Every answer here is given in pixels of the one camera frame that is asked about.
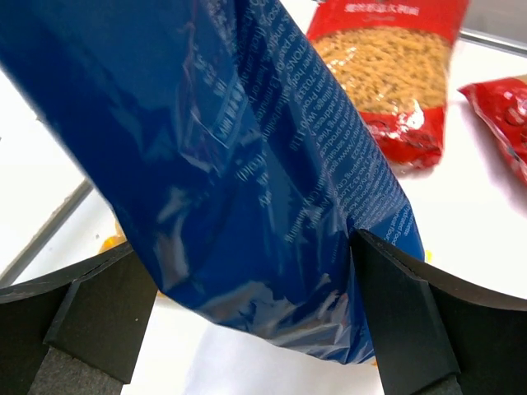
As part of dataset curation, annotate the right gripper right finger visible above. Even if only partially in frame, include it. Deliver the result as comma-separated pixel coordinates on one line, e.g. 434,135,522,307
351,230,526,394

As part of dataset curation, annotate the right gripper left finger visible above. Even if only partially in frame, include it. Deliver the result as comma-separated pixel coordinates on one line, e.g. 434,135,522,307
1,243,157,394

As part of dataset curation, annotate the blue orange pasta bag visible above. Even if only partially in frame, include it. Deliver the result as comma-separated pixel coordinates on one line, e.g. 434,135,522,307
1,1,424,364

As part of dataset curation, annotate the red macaroni bag lower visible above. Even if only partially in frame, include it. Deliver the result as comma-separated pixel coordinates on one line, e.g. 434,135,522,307
458,75,526,182

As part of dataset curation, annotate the red macaroni bag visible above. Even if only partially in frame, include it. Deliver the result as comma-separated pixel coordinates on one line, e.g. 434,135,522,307
307,0,469,170
458,75,526,182

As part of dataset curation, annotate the red macaroni bag upper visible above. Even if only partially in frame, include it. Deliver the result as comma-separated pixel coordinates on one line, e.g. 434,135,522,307
307,0,469,170

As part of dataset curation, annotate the aluminium rail left edge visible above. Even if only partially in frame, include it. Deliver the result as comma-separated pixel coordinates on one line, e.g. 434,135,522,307
1,179,93,288

